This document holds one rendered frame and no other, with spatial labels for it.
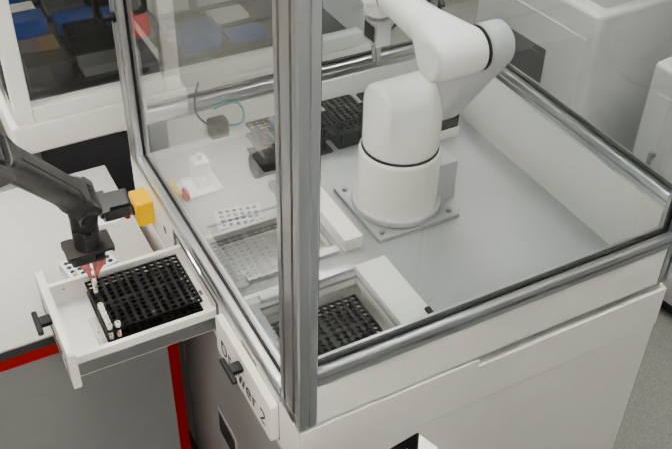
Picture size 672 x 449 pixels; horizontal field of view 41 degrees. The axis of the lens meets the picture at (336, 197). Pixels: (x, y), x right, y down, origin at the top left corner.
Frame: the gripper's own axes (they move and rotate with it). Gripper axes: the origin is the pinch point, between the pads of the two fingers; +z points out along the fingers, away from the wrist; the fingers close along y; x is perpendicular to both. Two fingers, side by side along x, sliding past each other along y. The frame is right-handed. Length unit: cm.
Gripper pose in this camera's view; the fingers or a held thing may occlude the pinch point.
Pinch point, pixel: (92, 275)
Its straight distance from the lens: 208.7
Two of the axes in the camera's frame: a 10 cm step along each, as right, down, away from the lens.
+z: -0.4, 7.8, 6.2
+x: 4.7, 5.6, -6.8
